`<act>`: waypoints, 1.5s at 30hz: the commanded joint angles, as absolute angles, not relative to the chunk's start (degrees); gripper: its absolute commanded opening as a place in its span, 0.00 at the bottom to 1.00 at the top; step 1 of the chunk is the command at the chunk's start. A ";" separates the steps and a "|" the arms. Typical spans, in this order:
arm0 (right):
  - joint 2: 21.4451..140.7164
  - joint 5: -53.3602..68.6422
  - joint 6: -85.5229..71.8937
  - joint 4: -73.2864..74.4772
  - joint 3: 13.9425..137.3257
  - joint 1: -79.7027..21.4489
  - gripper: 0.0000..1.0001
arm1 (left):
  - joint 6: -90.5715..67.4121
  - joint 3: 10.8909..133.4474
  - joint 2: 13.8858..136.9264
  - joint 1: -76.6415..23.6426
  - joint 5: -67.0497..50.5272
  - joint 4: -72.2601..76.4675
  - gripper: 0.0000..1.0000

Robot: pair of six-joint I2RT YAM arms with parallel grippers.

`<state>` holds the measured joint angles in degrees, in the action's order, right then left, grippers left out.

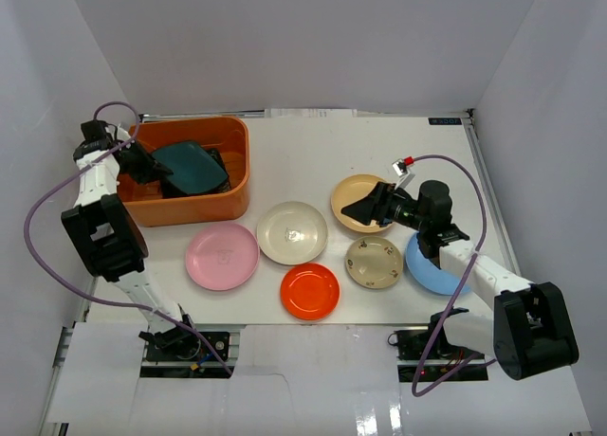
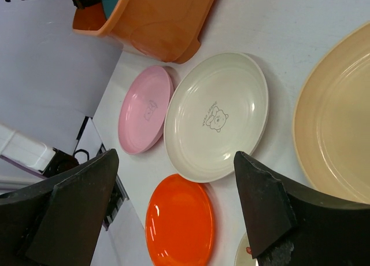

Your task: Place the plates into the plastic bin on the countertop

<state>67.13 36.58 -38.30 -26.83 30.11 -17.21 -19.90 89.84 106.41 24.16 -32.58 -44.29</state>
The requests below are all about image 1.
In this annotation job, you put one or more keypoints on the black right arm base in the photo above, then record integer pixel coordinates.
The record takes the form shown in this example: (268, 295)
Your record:
(410, 344)

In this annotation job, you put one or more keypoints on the yellow round plate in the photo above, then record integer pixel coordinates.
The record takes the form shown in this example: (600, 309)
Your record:
(350, 190)

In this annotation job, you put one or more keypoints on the orange plastic bin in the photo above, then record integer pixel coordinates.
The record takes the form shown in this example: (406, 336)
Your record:
(229, 136)

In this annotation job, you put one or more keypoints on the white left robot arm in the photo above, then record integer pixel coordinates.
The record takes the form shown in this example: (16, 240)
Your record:
(110, 243)

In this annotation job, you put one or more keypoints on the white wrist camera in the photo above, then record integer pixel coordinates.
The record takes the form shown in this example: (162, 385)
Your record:
(118, 133)
(403, 170)

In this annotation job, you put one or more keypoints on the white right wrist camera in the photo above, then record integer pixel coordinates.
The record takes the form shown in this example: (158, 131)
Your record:
(403, 170)

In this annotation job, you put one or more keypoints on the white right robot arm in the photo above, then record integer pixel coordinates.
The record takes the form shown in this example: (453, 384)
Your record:
(530, 331)

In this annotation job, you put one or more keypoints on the orange round plate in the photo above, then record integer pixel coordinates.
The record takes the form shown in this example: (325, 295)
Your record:
(310, 292)

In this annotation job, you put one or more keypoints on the small blue label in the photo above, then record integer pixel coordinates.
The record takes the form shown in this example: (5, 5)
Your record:
(444, 121)

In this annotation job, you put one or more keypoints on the cream round plate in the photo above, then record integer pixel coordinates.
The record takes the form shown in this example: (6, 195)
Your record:
(292, 233)

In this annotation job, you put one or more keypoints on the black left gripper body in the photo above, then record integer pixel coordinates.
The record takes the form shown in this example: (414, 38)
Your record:
(137, 162)

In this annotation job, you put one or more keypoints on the pink round plate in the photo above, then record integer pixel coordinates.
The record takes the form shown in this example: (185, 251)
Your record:
(222, 257)

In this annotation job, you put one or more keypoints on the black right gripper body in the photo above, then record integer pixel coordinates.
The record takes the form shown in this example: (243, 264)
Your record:
(405, 212)

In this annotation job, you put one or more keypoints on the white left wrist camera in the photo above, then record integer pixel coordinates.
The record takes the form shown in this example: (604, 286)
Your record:
(118, 133)

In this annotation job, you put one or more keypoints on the white paper sheet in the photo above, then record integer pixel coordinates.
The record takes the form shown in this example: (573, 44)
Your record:
(310, 113)

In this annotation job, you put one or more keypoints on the black floral square plate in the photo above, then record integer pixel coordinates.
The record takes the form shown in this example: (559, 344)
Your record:
(206, 174)

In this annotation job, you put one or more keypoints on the beige floral small plate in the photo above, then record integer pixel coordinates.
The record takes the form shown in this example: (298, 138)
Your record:
(374, 262)

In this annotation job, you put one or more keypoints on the dark teal square plate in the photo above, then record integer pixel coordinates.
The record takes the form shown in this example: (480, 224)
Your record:
(174, 155)

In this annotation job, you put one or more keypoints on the blue round plate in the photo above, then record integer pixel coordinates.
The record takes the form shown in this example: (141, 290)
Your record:
(426, 273)

